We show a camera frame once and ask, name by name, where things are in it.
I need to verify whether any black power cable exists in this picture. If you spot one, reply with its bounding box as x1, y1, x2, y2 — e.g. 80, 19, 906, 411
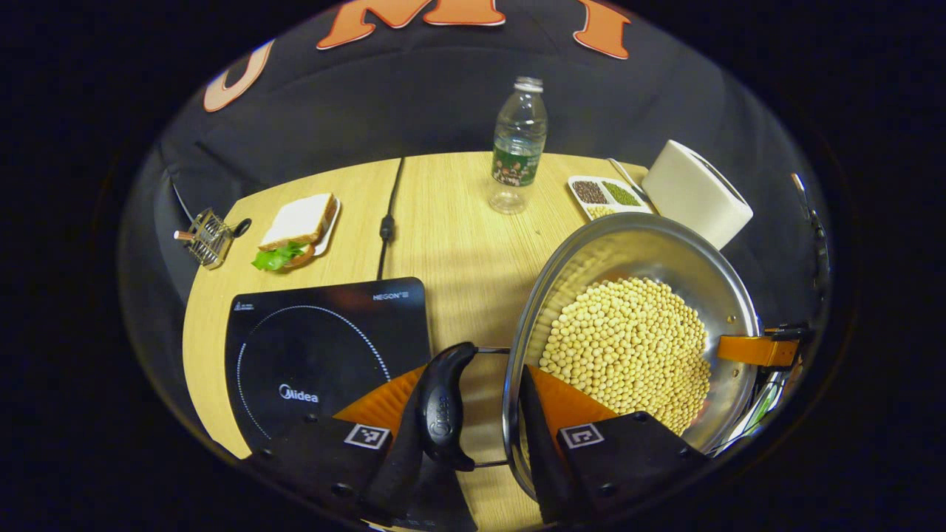
377, 157, 406, 282

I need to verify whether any white divided dish of beans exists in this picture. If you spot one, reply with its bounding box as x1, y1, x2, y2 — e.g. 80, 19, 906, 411
568, 175, 655, 221

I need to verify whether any small metal wire holder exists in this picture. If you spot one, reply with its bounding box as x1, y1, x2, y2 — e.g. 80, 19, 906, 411
174, 208, 252, 270

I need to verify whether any black induction cooktop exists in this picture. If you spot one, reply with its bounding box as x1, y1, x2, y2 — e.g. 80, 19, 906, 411
224, 277, 477, 532

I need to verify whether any steel pot with black handles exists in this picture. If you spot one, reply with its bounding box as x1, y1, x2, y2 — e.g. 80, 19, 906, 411
416, 213, 762, 503

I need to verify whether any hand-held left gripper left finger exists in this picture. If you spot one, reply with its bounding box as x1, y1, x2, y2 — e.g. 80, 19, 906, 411
244, 364, 444, 527

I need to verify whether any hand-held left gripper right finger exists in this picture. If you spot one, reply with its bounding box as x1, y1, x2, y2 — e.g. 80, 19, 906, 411
516, 363, 712, 527

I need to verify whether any small white plate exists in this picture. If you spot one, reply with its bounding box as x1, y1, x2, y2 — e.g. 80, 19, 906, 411
310, 196, 342, 259

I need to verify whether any sandwich with lettuce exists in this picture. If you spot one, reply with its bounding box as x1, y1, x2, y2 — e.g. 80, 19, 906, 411
251, 194, 335, 272

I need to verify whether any pile of soybeans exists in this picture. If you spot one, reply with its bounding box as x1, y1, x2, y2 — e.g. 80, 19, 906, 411
538, 277, 712, 435

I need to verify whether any clear plastic water bottle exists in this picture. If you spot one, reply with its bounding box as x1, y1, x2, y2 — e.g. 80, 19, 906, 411
488, 76, 548, 215

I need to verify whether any white toaster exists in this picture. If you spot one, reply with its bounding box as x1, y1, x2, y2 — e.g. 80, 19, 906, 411
642, 140, 754, 250

